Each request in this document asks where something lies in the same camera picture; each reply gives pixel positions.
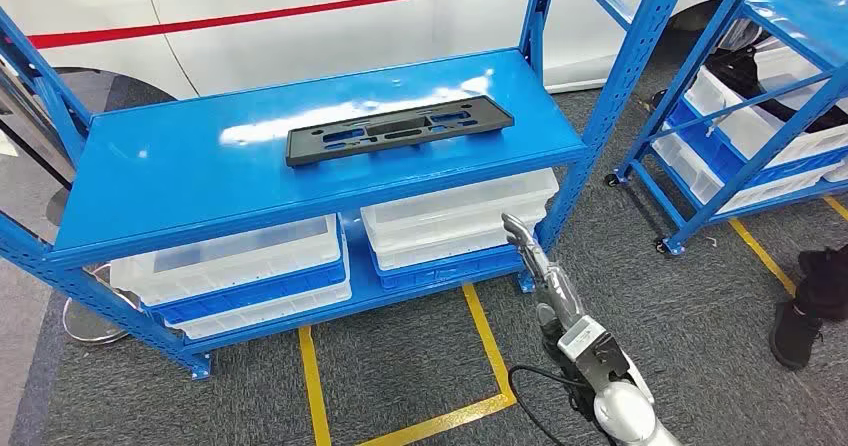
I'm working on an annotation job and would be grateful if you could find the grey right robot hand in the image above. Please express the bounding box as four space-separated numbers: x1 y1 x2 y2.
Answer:
501 212 586 336

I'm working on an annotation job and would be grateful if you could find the black plastic bracket part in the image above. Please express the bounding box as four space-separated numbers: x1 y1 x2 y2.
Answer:
285 95 515 168

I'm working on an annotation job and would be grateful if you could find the black plastic part in bin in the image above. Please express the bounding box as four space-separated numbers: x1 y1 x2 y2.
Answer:
705 45 848 133

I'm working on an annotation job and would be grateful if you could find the blue wheeled shelf rack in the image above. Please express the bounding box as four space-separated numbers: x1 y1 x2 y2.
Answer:
604 0 848 257

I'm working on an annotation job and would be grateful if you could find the blue metal shelf rack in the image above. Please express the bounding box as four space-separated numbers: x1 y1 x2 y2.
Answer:
0 0 697 383

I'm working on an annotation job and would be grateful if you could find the white car with red stripe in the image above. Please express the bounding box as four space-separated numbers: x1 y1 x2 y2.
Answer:
0 0 848 100

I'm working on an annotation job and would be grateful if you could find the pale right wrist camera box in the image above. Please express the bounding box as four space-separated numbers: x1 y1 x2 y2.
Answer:
556 315 631 391

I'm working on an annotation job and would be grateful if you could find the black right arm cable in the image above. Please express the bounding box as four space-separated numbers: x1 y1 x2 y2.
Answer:
506 365 598 446

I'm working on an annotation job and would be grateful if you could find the chrome stanchion post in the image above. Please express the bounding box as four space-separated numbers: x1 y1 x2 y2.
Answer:
0 65 144 346

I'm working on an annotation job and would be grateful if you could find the black stanchion post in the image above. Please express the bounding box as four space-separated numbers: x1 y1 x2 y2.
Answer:
0 116 75 246

